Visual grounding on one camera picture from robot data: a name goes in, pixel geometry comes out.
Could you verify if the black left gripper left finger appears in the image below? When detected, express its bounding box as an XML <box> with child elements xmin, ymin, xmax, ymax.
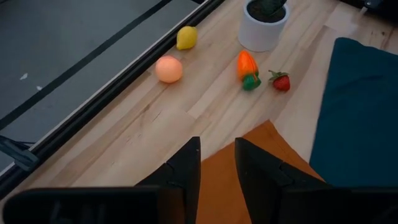
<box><xmin>136</xmin><ymin>136</ymin><xmax>201</xmax><ymax>224</ymax></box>

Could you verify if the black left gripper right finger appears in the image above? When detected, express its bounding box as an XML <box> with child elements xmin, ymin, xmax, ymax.
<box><xmin>234</xmin><ymin>138</ymin><xmax>331</xmax><ymax>224</ymax></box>

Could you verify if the red toy strawberry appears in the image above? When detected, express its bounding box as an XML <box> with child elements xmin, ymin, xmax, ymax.
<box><xmin>268</xmin><ymin>70</ymin><xmax>291</xmax><ymax>92</ymax></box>

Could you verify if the peach toy ball fruit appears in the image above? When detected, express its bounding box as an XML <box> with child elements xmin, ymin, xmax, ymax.
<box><xmin>155</xmin><ymin>55</ymin><xmax>183</xmax><ymax>84</ymax></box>

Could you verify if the orange toy carrot green top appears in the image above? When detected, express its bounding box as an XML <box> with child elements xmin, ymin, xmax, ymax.
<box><xmin>237</xmin><ymin>50</ymin><xmax>262</xmax><ymax>91</ymax></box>

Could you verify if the yellow toy lemon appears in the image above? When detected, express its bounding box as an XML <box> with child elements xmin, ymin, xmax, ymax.
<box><xmin>176</xmin><ymin>26</ymin><xmax>198</xmax><ymax>51</ymax></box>

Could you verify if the orange cloth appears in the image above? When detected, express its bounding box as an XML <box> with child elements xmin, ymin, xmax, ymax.
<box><xmin>195</xmin><ymin>119</ymin><xmax>325</xmax><ymax>224</ymax></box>

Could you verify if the dark teal cloth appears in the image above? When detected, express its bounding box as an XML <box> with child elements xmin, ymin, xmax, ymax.
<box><xmin>309</xmin><ymin>37</ymin><xmax>398</xmax><ymax>188</ymax></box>

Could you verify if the snake plant in white pot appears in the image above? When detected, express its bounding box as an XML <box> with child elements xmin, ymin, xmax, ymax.
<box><xmin>237</xmin><ymin>0</ymin><xmax>291</xmax><ymax>53</ymax></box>

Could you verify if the black metal table frame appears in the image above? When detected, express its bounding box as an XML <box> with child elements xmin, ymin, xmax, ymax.
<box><xmin>0</xmin><ymin>0</ymin><xmax>226</xmax><ymax>200</ymax></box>

